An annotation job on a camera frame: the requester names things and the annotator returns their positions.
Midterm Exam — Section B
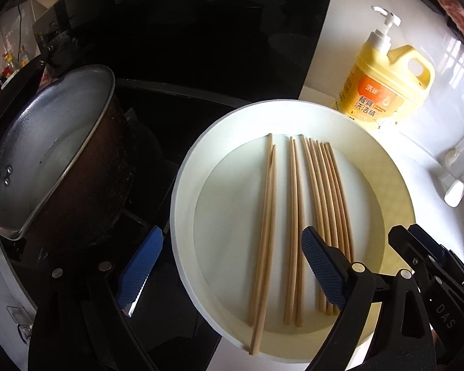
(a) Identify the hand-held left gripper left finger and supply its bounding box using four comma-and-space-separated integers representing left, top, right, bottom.
28, 227, 165, 371

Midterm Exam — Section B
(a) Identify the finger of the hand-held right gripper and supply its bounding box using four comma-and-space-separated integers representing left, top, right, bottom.
408, 223, 462, 268
388, 225, 431, 274

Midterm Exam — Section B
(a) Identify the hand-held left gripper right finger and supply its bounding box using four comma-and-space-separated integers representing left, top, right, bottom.
301, 227, 438, 371

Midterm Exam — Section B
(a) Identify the single wooden chopstick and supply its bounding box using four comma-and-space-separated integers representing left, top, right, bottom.
293, 139, 306, 327
248, 133, 274, 327
249, 145, 277, 355
285, 136, 298, 325

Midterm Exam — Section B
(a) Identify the bundle of wooden chopsticks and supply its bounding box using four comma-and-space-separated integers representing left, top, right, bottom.
299, 134, 354, 315

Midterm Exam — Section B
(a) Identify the white round basin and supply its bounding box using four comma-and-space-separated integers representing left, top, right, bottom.
169, 100, 417, 356

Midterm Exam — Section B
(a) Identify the steel spatula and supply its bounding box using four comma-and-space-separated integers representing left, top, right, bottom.
444, 166, 464, 207

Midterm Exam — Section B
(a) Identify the white bottle brush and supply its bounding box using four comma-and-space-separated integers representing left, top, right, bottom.
445, 129, 464, 165

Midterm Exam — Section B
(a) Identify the black gas stove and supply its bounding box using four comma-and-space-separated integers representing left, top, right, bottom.
0, 0, 339, 371

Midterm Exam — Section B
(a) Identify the yellow dish soap bottle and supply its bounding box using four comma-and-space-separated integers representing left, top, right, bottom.
333, 6, 436, 133

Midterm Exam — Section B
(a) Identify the metal saucepan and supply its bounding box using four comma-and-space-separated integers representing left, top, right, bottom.
0, 64, 140, 250

